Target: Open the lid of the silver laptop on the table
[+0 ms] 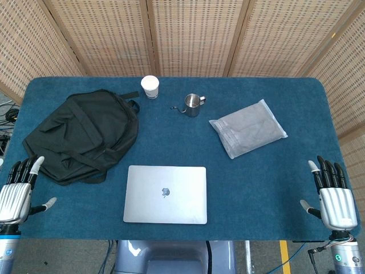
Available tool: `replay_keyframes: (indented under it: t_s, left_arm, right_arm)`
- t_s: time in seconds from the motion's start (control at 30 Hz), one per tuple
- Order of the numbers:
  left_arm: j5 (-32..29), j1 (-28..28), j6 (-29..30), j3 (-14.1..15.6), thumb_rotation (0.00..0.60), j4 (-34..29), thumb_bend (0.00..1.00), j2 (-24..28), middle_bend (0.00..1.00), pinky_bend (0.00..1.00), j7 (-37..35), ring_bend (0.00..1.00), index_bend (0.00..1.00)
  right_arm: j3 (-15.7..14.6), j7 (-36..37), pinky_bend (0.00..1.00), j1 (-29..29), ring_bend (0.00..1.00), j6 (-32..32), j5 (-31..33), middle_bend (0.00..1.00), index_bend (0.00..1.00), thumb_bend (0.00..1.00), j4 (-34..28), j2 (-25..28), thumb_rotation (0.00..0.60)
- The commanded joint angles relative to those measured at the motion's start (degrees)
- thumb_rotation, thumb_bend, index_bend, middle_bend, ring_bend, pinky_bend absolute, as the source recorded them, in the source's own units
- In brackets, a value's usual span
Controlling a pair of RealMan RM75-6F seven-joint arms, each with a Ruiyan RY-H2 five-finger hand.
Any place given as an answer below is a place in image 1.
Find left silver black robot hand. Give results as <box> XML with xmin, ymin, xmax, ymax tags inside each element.
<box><xmin>0</xmin><ymin>155</ymin><xmax>58</xmax><ymax>228</ymax></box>

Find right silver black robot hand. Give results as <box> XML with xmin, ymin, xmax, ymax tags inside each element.
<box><xmin>299</xmin><ymin>155</ymin><xmax>359</xmax><ymax>231</ymax></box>

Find silver laptop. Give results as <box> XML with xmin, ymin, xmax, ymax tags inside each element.
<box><xmin>123</xmin><ymin>165</ymin><xmax>208</xmax><ymax>225</ymax></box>

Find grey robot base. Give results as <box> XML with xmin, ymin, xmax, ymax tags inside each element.
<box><xmin>113</xmin><ymin>239</ymin><xmax>236</xmax><ymax>274</ymax></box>

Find blue table cover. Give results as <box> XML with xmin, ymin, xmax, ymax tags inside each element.
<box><xmin>0</xmin><ymin>76</ymin><xmax>362</xmax><ymax>242</ymax></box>

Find black backpack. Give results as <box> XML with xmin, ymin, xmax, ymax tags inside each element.
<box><xmin>22</xmin><ymin>89</ymin><xmax>141</xmax><ymax>186</ymax></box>

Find grey cloth in plastic bag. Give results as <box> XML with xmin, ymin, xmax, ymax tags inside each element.
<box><xmin>209</xmin><ymin>99</ymin><xmax>289</xmax><ymax>160</ymax></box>

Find white paper cup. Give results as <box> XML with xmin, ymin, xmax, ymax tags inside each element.
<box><xmin>140</xmin><ymin>75</ymin><xmax>160</xmax><ymax>100</ymax></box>

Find stainless steel spouted pitcher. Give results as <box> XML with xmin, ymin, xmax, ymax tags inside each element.
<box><xmin>170</xmin><ymin>94</ymin><xmax>206</xmax><ymax>118</ymax></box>

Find woven bamboo folding screen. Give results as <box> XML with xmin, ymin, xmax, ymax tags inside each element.
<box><xmin>0</xmin><ymin>0</ymin><xmax>365</xmax><ymax>200</ymax></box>

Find black arm connector cable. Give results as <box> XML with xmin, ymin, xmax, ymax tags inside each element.
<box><xmin>307</xmin><ymin>242</ymin><xmax>335</xmax><ymax>274</ymax></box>

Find blue floor cable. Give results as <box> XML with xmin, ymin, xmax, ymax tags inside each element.
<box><xmin>101</xmin><ymin>239</ymin><xmax>118</xmax><ymax>274</ymax></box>
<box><xmin>272</xmin><ymin>241</ymin><xmax>310</xmax><ymax>274</ymax></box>

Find black floor cables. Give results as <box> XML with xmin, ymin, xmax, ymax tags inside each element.
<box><xmin>0</xmin><ymin>102</ymin><xmax>21</xmax><ymax>156</ymax></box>

